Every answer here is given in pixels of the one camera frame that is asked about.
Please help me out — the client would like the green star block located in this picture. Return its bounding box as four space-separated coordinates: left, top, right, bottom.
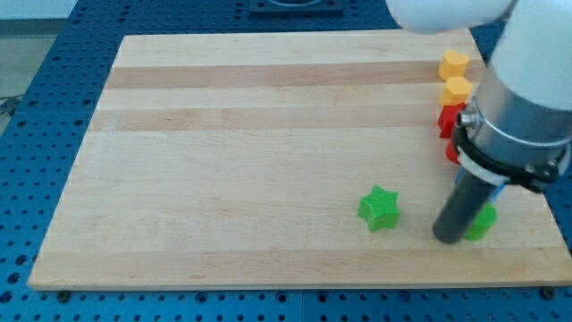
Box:
357 185 400 232

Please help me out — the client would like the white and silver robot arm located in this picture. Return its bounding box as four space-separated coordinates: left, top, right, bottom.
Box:
387 0 571 192

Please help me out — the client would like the red star block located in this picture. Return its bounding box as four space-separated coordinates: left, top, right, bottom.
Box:
437 102 466 139

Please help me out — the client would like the green circle block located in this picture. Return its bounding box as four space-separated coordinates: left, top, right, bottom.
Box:
464 203 497 241

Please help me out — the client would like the light wooden board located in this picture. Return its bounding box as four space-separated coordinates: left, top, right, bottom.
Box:
29 30 571 291

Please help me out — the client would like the yellow pentagon block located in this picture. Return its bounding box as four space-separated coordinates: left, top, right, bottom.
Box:
439 76 473 106

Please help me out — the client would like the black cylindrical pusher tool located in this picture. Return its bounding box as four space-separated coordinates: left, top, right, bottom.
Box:
433 170 498 244

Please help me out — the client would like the yellow heart block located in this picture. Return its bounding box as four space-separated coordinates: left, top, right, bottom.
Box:
438 49 470 81

